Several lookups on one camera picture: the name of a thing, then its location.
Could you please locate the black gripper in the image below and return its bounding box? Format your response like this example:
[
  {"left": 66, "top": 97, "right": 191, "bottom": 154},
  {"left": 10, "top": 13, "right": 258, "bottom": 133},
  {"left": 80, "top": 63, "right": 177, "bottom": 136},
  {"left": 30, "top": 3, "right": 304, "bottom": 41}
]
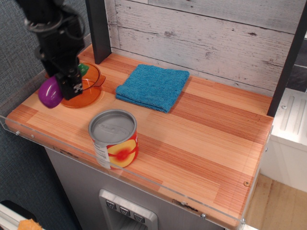
[{"left": 35, "top": 16, "right": 84, "bottom": 100}]

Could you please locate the orange transparent plastic pot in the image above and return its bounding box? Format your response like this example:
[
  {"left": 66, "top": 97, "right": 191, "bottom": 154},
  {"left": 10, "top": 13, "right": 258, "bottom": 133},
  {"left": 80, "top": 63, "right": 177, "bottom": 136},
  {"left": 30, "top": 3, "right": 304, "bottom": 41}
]
[{"left": 46, "top": 62, "right": 106, "bottom": 107}]

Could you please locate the purple toy eggplant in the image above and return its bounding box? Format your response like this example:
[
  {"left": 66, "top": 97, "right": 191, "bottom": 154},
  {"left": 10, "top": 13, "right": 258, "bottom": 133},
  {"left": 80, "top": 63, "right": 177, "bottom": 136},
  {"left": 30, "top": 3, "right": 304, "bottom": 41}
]
[{"left": 38, "top": 63, "right": 92, "bottom": 108}]

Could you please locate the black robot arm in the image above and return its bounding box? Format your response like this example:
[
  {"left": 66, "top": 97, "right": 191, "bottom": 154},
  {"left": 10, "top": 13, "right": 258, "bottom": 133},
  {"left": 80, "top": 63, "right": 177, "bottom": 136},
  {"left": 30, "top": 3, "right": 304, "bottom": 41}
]
[{"left": 17, "top": 0, "right": 85, "bottom": 100}]

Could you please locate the peach can with grey lid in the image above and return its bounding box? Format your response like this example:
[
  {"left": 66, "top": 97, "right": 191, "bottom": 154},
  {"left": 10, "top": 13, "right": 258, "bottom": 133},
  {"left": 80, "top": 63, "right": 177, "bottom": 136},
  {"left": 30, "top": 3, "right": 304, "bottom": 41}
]
[{"left": 88, "top": 109, "right": 139, "bottom": 169}]

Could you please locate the folded blue towel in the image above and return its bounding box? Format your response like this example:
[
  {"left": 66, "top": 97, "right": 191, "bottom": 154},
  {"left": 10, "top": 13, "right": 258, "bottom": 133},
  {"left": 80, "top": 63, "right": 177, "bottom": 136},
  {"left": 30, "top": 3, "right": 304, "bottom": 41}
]
[{"left": 116, "top": 64, "right": 189, "bottom": 113}]

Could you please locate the grey cabinet with dispenser panel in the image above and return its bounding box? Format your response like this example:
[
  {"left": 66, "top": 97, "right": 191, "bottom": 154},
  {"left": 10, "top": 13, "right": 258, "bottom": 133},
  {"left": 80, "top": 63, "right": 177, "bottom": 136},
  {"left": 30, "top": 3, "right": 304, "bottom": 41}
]
[{"left": 46, "top": 149, "right": 221, "bottom": 230}]

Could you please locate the clear acrylic table guard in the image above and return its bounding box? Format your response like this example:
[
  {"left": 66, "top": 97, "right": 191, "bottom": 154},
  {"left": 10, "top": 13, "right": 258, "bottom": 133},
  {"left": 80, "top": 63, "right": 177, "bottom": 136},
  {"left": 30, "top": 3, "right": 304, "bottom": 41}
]
[{"left": 0, "top": 33, "right": 274, "bottom": 228}]

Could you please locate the black and orange object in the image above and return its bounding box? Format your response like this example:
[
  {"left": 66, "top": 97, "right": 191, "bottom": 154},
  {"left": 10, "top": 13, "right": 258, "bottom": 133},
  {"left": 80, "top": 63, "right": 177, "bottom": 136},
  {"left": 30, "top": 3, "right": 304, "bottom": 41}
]
[{"left": 0, "top": 200, "right": 44, "bottom": 230}]

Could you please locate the white ridged appliance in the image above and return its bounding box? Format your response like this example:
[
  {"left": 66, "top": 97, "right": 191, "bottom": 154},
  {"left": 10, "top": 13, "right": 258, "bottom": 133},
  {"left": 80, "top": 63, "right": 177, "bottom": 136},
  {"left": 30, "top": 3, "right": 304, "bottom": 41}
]
[{"left": 260, "top": 89, "right": 307, "bottom": 192}]

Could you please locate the dark left frame post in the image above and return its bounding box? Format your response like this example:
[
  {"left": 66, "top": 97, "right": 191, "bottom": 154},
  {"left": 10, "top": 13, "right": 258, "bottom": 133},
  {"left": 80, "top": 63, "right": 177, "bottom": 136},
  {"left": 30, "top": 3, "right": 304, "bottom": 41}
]
[{"left": 85, "top": 0, "right": 112, "bottom": 64}]

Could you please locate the dark frame post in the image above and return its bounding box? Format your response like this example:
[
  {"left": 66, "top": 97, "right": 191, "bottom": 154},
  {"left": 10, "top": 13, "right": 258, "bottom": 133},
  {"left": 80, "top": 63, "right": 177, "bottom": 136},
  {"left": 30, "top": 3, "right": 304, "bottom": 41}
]
[
  {"left": 267, "top": 1, "right": 307, "bottom": 117},
  {"left": 85, "top": 0, "right": 112, "bottom": 64}
]

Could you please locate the dark right frame post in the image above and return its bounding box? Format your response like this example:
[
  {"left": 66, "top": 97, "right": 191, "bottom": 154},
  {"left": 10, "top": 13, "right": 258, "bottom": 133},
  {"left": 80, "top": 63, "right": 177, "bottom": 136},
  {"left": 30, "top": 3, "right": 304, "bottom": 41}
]
[{"left": 267, "top": 1, "right": 307, "bottom": 117}]

